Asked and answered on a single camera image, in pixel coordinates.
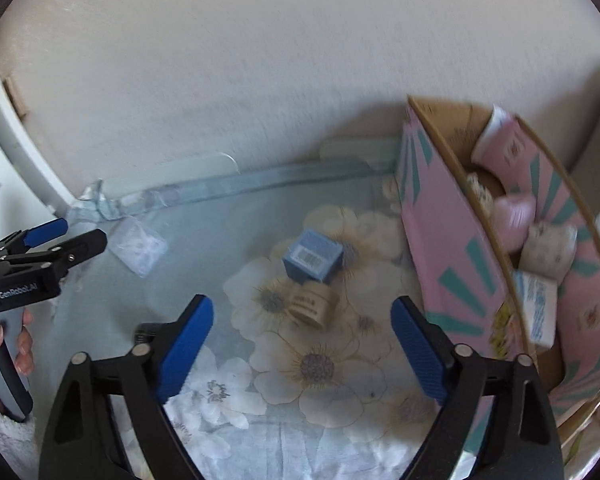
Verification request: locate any clear plastic case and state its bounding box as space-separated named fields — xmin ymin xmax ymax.
xmin=108 ymin=217 xmax=168 ymax=278

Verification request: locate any white blue nasal strip box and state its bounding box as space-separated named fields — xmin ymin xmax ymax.
xmin=513 ymin=270 xmax=557 ymax=352

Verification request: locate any floral sock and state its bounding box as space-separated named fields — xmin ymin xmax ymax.
xmin=518 ymin=222 xmax=578 ymax=284

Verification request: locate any pink fluffy puff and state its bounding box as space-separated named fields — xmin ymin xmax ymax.
xmin=491 ymin=193 xmax=536 ymax=254

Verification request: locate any small blue barcode box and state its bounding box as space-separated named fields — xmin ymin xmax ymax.
xmin=283 ymin=229 xmax=343 ymax=284

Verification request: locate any beige round jar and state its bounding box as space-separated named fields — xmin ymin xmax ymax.
xmin=287 ymin=281 xmax=340 ymax=330

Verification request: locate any black white floral small item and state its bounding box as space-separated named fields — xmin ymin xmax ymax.
xmin=467 ymin=174 xmax=494 ymax=218

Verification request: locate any person's left hand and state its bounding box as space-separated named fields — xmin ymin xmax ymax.
xmin=0 ymin=309 xmax=36 ymax=403

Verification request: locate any white plastic bed guard left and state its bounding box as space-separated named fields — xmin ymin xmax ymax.
xmin=100 ymin=153 xmax=239 ymax=200

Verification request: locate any pink teal cardboard box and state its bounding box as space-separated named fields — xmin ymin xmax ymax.
xmin=396 ymin=96 xmax=600 ymax=457

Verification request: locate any floral blue bed sheet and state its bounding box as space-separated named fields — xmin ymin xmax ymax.
xmin=31 ymin=165 xmax=437 ymax=479

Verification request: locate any white door frame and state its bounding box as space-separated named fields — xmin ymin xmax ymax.
xmin=0 ymin=75 xmax=76 ymax=216

